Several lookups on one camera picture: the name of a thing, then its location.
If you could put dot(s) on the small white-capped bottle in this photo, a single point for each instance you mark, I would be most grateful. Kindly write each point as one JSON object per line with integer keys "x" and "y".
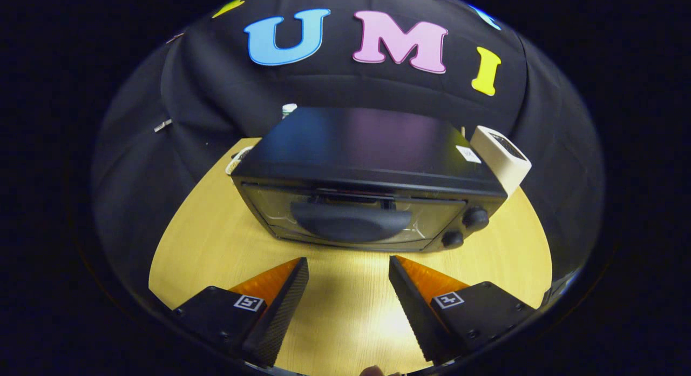
{"x": 289, "y": 110}

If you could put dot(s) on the small white dish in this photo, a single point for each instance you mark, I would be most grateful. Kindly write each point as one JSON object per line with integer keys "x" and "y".
{"x": 233, "y": 162}

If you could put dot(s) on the copper clip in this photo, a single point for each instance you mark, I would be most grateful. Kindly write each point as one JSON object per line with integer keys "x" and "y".
{"x": 174, "y": 38}

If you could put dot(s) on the white bread toaster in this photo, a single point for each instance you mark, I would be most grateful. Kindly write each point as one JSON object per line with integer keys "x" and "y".
{"x": 507, "y": 168}

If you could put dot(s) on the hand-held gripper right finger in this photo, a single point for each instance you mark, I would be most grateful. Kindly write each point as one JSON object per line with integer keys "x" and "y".
{"x": 413, "y": 311}

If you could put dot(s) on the silver clip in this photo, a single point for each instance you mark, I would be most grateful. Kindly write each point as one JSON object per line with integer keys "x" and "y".
{"x": 162, "y": 125}

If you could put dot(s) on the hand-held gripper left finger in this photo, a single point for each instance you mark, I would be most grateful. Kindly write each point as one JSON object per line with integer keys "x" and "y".
{"x": 280, "y": 314}

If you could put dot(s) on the black toaster oven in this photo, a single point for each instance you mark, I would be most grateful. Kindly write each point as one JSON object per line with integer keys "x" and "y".
{"x": 367, "y": 149}

